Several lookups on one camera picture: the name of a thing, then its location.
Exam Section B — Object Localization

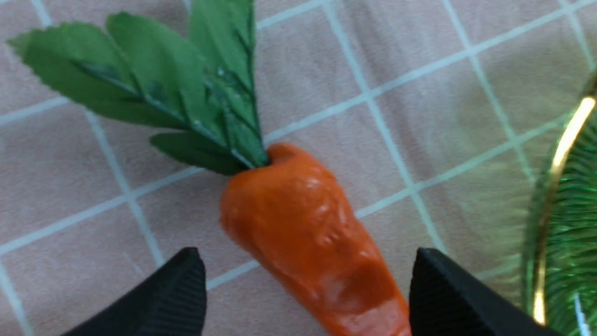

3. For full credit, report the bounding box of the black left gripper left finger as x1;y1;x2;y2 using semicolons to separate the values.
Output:
67;247;207;336

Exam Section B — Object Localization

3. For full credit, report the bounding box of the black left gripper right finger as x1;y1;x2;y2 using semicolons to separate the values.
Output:
409;247;557;336

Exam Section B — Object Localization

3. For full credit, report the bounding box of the orange carrot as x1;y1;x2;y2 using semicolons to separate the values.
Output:
7;0;412;336

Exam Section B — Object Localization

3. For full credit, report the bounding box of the green glass plate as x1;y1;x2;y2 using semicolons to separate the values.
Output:
521;75;597;336

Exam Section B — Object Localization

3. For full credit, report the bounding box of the pink checkered tablecloth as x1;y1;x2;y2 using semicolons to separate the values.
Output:
1;0;596;336

